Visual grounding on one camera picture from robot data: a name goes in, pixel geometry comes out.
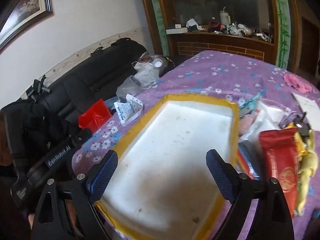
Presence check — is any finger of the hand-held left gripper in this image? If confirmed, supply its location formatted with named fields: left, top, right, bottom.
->
left=68, top=129, right=92, bottom=148

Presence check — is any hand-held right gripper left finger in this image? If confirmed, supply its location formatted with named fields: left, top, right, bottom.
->
left=30, top=150, right=119, bottom=240

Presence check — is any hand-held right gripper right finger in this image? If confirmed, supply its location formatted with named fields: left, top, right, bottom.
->
left=206, top=149, right=295, bottom=240

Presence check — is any blue red packet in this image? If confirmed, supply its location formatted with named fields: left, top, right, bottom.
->
left=236, top=140, right=262, bottom=180

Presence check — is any white foam box yellow tape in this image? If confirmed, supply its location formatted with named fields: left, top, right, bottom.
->
left=96, top=94, right=240, bottom=240

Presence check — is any red snack packet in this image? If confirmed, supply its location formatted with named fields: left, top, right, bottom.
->
left=259, top=127, right=304, bottom=214

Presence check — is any yellow packet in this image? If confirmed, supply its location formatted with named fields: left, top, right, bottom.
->
left=292, top=130, right=316, bottom=217

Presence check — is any red plastic bag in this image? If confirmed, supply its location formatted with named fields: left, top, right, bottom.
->
left=78, top=99, right=112, bottom=133

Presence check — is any black backpack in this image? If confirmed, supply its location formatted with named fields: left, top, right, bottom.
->
left=1, top=100, right=83, bottom=170

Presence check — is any white blue-print sachet strip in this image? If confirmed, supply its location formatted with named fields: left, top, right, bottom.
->
left=114, top=94, right=143, bottom=127

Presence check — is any black leather sofa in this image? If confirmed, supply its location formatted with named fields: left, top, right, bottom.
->
left=0, top=38, right=180, bottom=170

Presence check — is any black metal clamp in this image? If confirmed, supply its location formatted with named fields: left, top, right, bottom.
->
left=26, top=75, right=50, bottom=103

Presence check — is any white packet red print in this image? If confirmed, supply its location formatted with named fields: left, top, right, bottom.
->
left=240, top=101, right=293, bottom=143

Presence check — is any teal tissue packet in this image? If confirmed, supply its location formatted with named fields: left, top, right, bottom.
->
left=239, top=92, right=267, bottom=113

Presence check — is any clear plastic bag pile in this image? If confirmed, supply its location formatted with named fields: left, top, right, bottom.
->
left=116, top=52, right=175, bottom=103

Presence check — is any purple floral tablecloth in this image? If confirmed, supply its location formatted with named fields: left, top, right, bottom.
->
left=71, top=50, right=320, bottom=240

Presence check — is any white paper sheet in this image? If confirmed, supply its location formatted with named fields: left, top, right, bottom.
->
left=292, top=92, right=320, bottom=122

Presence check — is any pink cloth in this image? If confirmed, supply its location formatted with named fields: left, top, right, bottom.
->
left=283, top=74, right=313, bottom=93

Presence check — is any wooden cabinet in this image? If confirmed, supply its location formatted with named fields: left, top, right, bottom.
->
left=137, top=0, right=300, bottom=70

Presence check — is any flat white box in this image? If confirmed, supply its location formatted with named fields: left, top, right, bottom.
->
left=166, top=27, right=188, bottom=34

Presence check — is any pile of cabinet clutter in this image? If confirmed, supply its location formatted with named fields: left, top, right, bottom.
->
left=207, top=20, right=274, bottom=43

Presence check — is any tissue box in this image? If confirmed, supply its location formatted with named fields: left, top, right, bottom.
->
left=186, top=18, right=199, bottom=32

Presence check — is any white bottle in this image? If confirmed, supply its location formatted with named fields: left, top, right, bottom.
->
left=219, top=7, right=231, bottom=26

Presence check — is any brown wooden door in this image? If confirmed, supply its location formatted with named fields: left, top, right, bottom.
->
left=299, top=15, right=320, bottom=85

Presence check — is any framed wall picture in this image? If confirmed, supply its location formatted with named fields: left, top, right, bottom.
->
left=0, top=0, right=53, bottom=52

